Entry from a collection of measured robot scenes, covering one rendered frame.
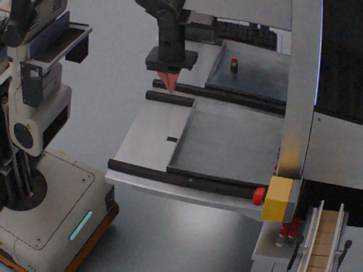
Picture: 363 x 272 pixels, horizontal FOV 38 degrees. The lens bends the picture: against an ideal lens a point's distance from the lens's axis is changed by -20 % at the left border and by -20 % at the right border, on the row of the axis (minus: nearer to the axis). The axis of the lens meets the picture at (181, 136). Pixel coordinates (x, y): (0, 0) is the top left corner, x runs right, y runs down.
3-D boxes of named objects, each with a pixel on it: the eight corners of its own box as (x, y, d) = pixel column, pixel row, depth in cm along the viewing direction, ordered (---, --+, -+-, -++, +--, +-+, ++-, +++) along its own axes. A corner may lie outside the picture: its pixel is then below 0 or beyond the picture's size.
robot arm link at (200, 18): (166, -12, 126) (155, 10, 122) (218, -7, 124) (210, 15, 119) (170, 21, 136) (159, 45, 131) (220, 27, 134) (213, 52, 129)
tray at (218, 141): (312, 135, 163) (313, 125, 161) (300, 200, 144) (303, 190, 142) (194, 110, 170) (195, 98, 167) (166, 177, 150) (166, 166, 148)
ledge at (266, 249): (313, 228, 139) (315, 223, 137) (303, 264, 129) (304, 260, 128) (264, 222, 141) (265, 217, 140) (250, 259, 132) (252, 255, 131)
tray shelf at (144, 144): (320, 70, 193) (320, 66, 192) (294, 219, 141) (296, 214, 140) (185, 37, 202) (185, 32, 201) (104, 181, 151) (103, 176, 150)
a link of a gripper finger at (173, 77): (177, 102, 139) (177, 66, 133) (145, 97, 141) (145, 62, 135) (186, 85, 144) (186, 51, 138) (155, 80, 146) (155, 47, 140)
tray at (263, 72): (320, 73, 188) (320, 64, 186) (315, 119, 169) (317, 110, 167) (224, 47, 195) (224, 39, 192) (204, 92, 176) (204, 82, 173)
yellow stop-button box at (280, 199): (295, 202, 133) (300, 179, 128) (288, 224, 127) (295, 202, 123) (266, 197, 134) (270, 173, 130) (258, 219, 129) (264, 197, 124)
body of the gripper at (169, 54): (191, 73, 134) (191, 45, 129) (144, 66, 136) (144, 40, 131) (198, 58, 138) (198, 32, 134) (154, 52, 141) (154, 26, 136)
